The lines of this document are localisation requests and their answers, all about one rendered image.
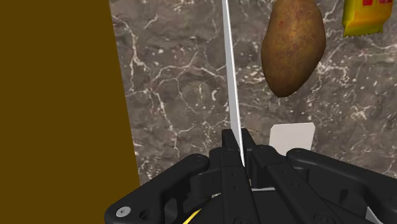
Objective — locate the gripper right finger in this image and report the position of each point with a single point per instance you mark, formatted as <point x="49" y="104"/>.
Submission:
<point x="310" y="173"/>

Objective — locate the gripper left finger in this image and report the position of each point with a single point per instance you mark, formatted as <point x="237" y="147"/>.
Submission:
<point x="229" y="173"/>

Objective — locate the thin white blade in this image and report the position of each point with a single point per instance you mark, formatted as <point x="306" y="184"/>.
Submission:
<point x="232" y="77"/>

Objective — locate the white flat card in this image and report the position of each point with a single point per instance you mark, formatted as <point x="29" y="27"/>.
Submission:
<point x="291" y="136"/>

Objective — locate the brown potato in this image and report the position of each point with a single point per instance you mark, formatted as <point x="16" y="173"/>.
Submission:
<point x="293" y="49"/>

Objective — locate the yellow snack packet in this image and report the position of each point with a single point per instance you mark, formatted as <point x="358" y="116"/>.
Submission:
<point x="364" y="18"/>

